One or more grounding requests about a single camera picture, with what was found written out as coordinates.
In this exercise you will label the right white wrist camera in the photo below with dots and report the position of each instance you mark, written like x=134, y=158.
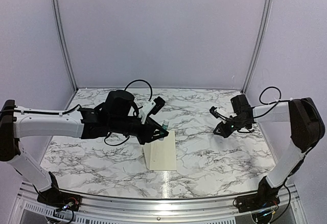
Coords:
x=218, y=113

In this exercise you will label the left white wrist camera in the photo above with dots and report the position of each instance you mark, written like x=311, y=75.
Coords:
x=151, y=108

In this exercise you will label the cream paper envelope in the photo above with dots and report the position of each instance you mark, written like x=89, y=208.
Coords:
x=160, y=155

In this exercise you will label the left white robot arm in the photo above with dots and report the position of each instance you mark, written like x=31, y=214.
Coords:
x=118, y=114

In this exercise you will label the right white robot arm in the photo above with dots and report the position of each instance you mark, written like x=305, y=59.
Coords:
x=306, y=129

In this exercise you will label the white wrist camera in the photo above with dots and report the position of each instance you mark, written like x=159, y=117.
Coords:
x=151, y=108
x=218, y=113

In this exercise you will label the front aluminium table rail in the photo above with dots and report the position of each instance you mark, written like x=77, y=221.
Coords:
x=221, y=209

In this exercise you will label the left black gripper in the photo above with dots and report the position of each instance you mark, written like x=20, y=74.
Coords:
x=151, y=126

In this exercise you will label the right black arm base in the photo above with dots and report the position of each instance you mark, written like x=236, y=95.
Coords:
x=266, y=196

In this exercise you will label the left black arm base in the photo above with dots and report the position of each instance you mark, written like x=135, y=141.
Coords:
x=57, y=198

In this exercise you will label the green white glue stick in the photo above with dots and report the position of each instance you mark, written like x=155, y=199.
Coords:
x=164, y=131

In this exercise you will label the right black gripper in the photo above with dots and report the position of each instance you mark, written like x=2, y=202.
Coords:
x=223, y=132

